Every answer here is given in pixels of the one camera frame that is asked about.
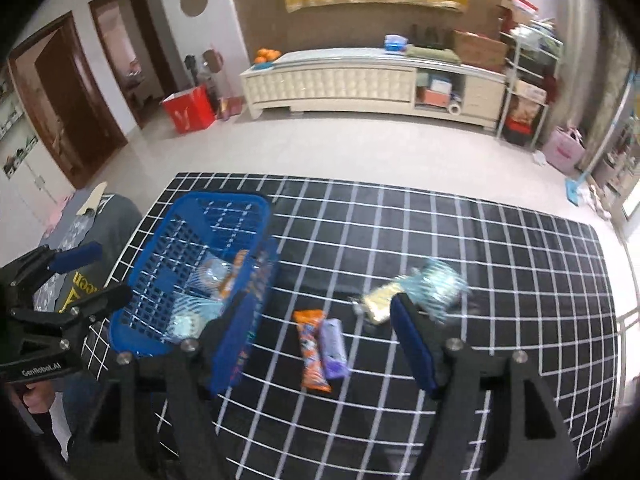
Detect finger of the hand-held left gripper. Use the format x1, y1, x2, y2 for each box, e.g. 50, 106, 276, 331
0, 241, 104, 291
10, 282, 133, 331

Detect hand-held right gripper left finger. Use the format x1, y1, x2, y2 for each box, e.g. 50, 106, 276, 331
70, 287, 261, 480

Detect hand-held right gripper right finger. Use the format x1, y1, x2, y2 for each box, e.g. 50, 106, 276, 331
389, 292, 583, 480

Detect light blue snack packet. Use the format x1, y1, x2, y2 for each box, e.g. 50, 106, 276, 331
172, 297, 226, 343
400, 257, 471, 321

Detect blue plastic basket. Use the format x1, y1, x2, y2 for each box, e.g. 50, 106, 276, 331
109, 191, 281, 361

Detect blue bun packet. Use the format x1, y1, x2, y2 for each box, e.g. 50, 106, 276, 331
197, 255, 236, 293

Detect person's left hand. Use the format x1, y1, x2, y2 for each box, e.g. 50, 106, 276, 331
7, 377, 58, 415

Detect person's grey printed shirt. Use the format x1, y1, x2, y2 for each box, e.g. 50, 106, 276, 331
60, 194, 146, 313

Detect purple snack bar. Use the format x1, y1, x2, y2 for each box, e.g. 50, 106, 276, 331
319, 318, 349, 380

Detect orange snack bar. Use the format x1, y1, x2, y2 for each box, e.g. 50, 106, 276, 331
293, 309, 332, 394

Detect black white checkered blanket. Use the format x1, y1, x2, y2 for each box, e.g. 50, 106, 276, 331
75, 172, 621, 480

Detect brown wooden door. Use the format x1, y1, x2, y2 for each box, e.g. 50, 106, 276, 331
90, 0, 176, 128
10, 12, 128, 188

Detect red box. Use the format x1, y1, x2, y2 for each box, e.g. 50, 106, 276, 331
161, 85, 217, 134

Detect pink bag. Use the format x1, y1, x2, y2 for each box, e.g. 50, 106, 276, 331
542, 125, 586, 173

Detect cream tv cabinet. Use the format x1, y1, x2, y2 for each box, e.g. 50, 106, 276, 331
240, 47, 508, 133

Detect white metal rack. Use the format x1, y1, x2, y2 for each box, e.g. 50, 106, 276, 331
496, 20, 563, 151

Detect folded green cloth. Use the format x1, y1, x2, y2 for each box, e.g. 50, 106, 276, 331
405, 46, 461, 64

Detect brown cardboard box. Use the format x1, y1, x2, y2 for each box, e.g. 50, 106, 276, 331
452, 30, 508, 73

